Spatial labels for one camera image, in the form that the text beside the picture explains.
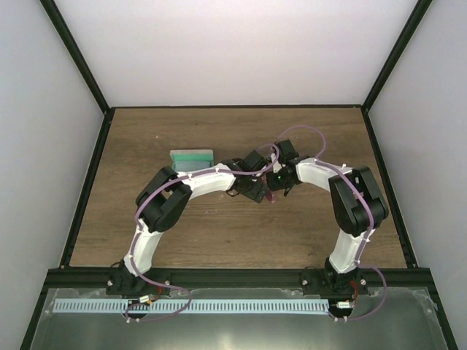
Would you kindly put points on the metal front plate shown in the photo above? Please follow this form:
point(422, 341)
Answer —
point(393, 318)

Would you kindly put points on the black mounting rail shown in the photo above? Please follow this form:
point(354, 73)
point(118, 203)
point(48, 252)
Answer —
point(310, 281)

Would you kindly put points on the light blue slotted cable duct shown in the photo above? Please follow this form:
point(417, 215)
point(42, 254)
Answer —
point(203, 306)

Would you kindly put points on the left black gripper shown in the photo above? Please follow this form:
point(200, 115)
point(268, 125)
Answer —
point(253, 194)

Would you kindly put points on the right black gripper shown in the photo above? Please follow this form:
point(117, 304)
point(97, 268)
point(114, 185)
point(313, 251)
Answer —
point(273, 186)

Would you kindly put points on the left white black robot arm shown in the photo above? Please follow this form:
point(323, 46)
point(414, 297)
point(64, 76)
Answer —
point(162, 202)

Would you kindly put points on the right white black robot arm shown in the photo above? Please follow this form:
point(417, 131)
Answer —
point(358, 204)

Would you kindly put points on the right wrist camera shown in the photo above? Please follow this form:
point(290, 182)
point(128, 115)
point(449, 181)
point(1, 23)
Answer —
point(276, 166)

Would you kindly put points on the pink sunglasses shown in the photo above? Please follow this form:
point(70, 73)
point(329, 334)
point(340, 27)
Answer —
point(269, 194)

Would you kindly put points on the grey green glasses case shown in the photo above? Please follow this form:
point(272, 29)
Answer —
point(184, 160)

